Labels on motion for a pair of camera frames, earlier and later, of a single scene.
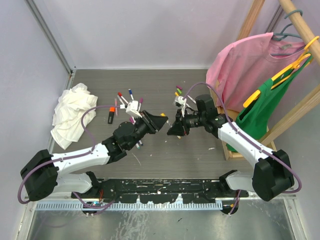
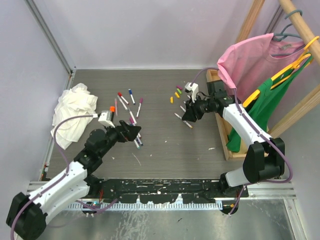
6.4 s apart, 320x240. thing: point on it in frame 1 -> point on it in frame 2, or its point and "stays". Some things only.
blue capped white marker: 130,92 stays
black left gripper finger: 158,121 -> 131,129
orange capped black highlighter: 112,110 stays
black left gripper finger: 158,122 -> 132,136
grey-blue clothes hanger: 279,36 stays
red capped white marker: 120,95 stays
